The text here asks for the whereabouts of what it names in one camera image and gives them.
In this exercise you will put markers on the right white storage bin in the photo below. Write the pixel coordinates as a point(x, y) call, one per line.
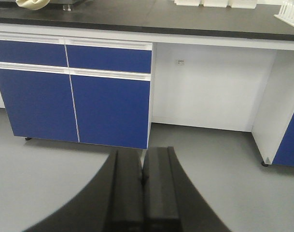
point(243, 4)

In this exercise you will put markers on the middle white storage bin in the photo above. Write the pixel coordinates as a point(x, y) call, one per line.
point(215, 3)

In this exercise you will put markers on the white test tube rack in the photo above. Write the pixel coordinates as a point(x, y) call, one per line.
point(286, 12)

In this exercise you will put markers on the blue right lab cabinet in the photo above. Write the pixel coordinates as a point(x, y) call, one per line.
point(273, 127)

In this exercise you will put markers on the white storage bin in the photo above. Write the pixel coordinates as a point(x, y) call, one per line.
point(187, 2)
point(215, 3)
point(243, 4)

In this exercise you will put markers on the blue two-door lab cabinet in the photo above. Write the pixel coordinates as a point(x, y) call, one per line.
point(91, 91)

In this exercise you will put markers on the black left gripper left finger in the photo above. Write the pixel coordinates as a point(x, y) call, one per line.
point(112, 201)

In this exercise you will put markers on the left white storage bin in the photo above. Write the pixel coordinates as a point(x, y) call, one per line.
point(187, 2)

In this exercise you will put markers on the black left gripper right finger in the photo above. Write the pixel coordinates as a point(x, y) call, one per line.
point(171, 201)

